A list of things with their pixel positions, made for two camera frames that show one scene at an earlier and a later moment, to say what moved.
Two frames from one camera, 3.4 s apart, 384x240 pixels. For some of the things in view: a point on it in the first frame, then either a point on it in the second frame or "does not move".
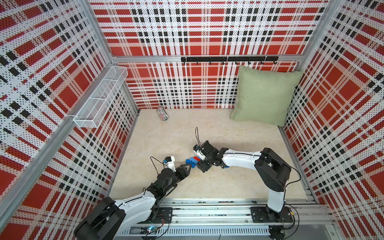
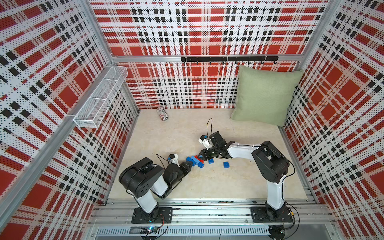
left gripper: x=185 y=173 does not move
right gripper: x=202 y=166 -> x=204 y=154
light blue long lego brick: x=193 y=160 does not move
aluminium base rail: x=312 y=219 does not move
